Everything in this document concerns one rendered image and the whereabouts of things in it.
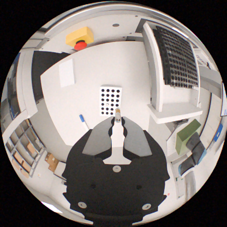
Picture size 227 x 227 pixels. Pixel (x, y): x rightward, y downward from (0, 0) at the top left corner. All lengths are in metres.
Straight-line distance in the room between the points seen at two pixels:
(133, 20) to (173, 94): 0.30
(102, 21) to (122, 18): 0.06
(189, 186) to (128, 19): 0.75
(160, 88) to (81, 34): 0.27
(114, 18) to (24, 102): 0.61
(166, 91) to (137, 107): 0.16
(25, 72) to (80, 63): 0.46
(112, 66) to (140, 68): 0.12
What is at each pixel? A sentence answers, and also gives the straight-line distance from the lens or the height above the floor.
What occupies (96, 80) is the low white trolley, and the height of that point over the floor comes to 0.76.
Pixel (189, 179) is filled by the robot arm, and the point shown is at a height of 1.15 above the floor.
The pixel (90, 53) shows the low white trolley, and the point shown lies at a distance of 0.37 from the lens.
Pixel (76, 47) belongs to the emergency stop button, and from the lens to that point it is 0.25.
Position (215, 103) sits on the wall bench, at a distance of 3.32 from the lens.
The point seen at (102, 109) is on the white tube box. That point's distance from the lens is 0.33.
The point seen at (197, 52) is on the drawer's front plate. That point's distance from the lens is 0.48.
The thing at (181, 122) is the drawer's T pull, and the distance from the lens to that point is 0.32.
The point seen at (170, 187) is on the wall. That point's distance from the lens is 3.51.
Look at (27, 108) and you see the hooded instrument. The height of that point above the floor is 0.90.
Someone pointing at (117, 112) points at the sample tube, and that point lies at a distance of 0.15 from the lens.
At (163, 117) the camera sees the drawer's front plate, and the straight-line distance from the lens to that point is 0.23.
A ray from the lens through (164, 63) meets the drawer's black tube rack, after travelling 0.27.
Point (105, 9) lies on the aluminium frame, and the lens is 0.22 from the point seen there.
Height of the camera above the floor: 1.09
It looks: 62 degrees down
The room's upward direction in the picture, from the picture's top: 174 degrees counter-clockwise
